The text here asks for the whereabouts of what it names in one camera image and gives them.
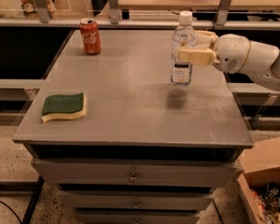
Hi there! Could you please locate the black floor cable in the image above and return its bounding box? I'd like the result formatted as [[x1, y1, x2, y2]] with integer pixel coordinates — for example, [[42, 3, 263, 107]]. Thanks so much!
[[0, 193, 24, 224]]

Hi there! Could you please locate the metal railing with posts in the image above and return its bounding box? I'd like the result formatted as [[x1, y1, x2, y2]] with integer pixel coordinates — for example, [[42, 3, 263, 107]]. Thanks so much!
[[0, 0, 280, 30]]

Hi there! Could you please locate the grey drawer cabinet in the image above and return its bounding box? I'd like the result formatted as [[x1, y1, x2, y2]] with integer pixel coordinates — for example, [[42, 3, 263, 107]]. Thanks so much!
[[14, 30, 252, 224]]

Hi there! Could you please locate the clear plastic water bottle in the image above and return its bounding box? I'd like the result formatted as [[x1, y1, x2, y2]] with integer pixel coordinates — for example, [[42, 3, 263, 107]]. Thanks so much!
[[171, 11, 197, 86]]

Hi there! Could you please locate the green and yellow sponge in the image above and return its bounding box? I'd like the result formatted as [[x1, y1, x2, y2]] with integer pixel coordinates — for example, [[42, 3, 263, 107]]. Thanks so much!
[[41, 92, 86, 122]]

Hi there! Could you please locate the cardboard box with snacks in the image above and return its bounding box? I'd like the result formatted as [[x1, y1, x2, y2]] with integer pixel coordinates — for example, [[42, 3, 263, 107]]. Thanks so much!
[[237, 137, 280, 224]]

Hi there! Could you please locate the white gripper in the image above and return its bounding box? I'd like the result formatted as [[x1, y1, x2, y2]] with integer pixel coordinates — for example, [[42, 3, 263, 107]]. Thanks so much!
[[177, 30, 251, 74]]

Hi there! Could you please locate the red cola can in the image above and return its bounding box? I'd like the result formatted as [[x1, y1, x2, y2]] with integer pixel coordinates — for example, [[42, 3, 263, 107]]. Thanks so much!
[[79, 19, 101, 55]]

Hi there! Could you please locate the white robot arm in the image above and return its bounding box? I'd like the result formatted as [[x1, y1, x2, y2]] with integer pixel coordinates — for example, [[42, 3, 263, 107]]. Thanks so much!
[[174, 30, 280, 91]]

